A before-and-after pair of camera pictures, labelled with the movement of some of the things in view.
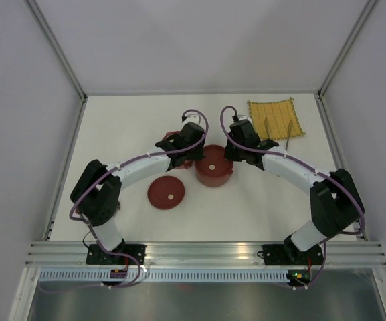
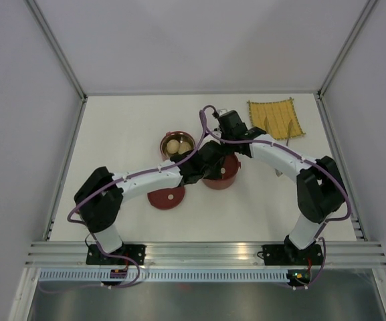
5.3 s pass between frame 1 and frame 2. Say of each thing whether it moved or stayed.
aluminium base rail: stayed
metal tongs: stayed
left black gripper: moved
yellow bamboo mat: stayed
